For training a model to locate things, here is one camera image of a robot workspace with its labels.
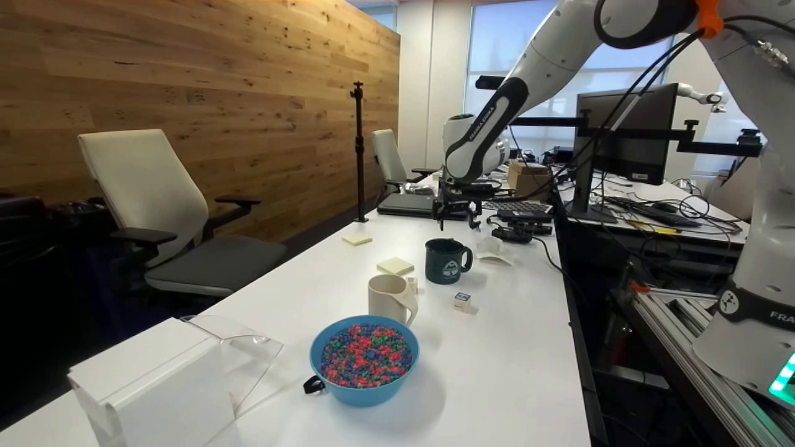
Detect black computer monitor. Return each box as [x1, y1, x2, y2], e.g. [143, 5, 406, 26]
[570, 82, 680, 186]

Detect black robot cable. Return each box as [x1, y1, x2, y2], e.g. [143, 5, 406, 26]
[493, 15, 795, 210]

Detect brown cardboard box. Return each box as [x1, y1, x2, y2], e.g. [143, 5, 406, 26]
[506, 159, 553, 204]

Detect small clear packet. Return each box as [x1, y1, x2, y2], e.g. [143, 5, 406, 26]
[452, 291, 481, 317]

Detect cream ceramic mug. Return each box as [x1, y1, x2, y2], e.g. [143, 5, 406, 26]
[365, 273, 420, 328]

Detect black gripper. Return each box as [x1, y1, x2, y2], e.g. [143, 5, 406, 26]
[434, 180, 499, 233]

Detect dark closed laptop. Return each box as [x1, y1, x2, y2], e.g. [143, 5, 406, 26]
[375, 192, 441, 222]

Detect colourful candy heap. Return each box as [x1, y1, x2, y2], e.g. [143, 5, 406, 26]
[318, 324, 412, 391]

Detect black desk device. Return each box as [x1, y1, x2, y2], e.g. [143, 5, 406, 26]
[488, 206, 555, 246]

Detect dark green mug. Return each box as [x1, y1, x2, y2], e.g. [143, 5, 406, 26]
[422, 237, 473, 286]

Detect clear acrylic holder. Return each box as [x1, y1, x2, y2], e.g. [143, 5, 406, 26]
[184, 319, 287, 447]

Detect small white office chair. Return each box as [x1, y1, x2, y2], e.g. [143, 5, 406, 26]
[370, 127, 436, 197]

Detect blue plastic bowl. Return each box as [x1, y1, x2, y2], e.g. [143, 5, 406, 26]
[308, 314, 422, 411]

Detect large white office chair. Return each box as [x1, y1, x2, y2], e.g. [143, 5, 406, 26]
[75, 127, 291, 302]

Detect aluminium rail frame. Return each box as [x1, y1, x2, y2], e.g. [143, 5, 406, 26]
[616, 281, 795, 447]

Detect pale paper stack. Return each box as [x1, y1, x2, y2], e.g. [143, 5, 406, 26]
[67, 317, 244, 447]

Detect black tripod pole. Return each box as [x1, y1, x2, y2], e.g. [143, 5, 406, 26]
[348, 79, 370, 225]

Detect grey keyboard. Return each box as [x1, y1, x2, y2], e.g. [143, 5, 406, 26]
[493, 194, 553, 215]

